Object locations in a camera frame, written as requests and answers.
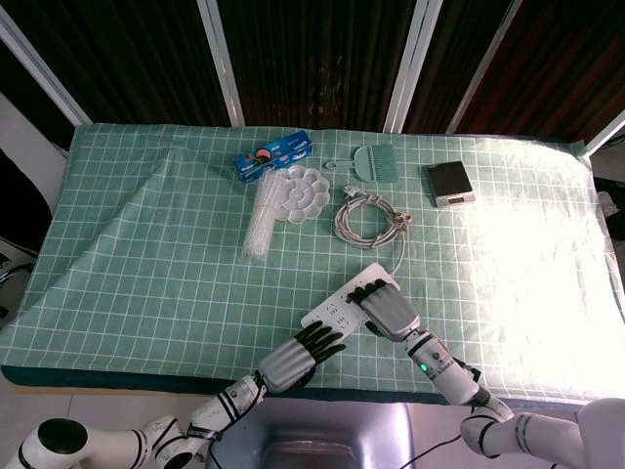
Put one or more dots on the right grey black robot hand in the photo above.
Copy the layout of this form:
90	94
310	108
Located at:
390	312

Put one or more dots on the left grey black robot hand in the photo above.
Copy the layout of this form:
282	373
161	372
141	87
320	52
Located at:
285	364

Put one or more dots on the white power strip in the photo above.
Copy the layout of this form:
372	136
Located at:
332	312

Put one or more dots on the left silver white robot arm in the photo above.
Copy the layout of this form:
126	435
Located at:
161	435

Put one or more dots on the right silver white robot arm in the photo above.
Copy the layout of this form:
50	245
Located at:
454	376

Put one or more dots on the silver robot chest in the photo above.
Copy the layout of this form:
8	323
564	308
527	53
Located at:
332	435

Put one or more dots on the black silver digital scale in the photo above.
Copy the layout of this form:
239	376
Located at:
446	183

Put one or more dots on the clear plastic straw bundle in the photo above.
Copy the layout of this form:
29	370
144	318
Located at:
261	225

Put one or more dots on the white flower paint palette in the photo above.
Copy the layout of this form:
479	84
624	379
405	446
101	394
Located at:
303	195

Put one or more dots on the green mini brush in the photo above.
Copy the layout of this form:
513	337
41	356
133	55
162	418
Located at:
383	163

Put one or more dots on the green mini dustpan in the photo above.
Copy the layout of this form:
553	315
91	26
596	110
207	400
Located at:
361	158

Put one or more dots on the dark teal under cloth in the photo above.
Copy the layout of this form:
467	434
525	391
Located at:
122	383

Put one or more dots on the green checked tablecloth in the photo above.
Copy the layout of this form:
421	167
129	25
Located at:
146	244

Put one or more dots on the blue cookie box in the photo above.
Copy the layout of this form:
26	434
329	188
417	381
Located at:
273	158

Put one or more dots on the dark brown curtain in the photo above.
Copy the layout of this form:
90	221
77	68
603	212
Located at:
322	58

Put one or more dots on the white frame post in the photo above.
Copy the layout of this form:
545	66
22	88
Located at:
483	68
605	132
222	63
412	68
44	73

